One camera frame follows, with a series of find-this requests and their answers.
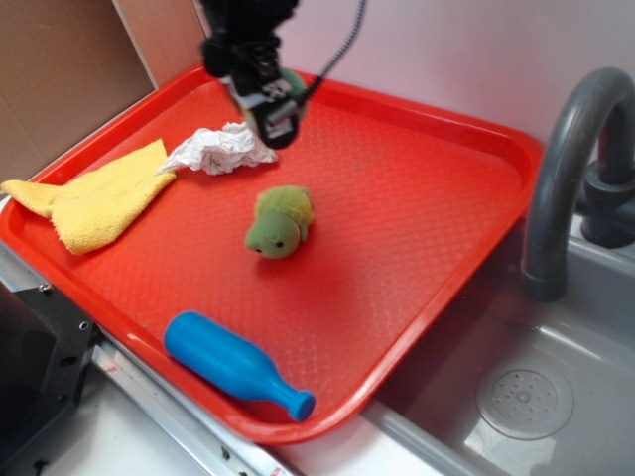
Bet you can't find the green ball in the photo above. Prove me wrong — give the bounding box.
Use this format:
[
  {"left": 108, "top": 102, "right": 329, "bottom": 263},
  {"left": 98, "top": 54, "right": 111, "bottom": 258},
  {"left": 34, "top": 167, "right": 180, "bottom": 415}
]
[{"left": 280, "top": 68, "right": 307, "bottom": 120}]

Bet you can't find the green plush turtle toy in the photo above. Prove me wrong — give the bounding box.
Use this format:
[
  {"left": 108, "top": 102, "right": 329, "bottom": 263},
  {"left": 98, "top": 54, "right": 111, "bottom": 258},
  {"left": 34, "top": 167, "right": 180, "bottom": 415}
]
[{"left": 244, "top": 185, "right": 315, "bottom": 259}]

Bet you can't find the blue plastic bottle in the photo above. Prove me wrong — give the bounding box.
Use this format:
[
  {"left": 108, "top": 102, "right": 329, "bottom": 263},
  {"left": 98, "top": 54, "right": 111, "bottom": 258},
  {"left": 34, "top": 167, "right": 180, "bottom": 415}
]
[{"left": 164, "top": 311, "right": 316, "bottom": 421}]

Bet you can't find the red plastic tray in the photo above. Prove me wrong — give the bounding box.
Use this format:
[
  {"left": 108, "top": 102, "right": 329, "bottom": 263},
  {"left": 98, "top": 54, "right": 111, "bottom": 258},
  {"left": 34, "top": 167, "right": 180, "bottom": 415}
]
[{"left": 1, "top": 81, "right": 542, "bottom": 445}]

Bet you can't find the sink drain strainer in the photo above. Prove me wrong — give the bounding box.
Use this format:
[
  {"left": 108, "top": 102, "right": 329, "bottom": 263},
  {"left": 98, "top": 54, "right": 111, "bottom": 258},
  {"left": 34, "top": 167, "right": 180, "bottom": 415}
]
[{"left": 476, "top": 364, "right": 573, "bottom": 441}]

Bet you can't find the brown cardboard panel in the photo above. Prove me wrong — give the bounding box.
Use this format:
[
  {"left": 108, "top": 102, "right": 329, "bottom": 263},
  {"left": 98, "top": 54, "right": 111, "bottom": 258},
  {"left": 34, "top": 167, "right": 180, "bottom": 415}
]
[{"left": 1, "top": 1, "right": 204, "bottom": 179}]

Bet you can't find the grey toy faucet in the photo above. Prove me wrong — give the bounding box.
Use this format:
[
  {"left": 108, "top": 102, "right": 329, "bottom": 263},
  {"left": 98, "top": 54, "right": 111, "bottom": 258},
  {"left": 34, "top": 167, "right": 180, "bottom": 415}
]
[{"left": 521, "top": 67, "right": 634, "bottom": 302}]

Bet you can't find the grey toy sink basin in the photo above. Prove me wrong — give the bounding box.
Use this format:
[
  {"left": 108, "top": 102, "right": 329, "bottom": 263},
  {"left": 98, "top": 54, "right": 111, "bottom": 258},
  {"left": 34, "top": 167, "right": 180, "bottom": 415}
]
[{"left": 364, "top": 228, "right": 634, "bottom": 475}]

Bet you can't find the crumpled white paper towel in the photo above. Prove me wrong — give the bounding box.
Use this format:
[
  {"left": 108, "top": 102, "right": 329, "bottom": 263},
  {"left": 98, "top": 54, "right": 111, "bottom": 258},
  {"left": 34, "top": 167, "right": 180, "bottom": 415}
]
[{"left": 156, "top": 123, "right": 279, "bottom": 176}]

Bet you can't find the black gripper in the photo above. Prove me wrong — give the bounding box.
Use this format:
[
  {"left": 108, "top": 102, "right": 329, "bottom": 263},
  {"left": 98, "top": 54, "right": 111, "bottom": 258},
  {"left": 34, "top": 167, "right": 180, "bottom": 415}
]
[{"left": 201, "top": 1, "right": 300, "bottom": 150}]

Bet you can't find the yellow knitted cloth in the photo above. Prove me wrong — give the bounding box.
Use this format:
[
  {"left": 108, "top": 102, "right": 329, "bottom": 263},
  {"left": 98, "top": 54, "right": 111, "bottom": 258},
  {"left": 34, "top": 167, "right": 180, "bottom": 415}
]
[{"left": 1, "top": 139, "right": 177, "bottom": 255}]

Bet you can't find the black coiled cable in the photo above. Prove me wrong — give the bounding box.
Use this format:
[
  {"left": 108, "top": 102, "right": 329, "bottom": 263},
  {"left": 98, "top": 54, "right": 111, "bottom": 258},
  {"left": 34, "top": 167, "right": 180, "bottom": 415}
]
[{"left": 297, "top": 0, "right": 369, "bottom": 105}]

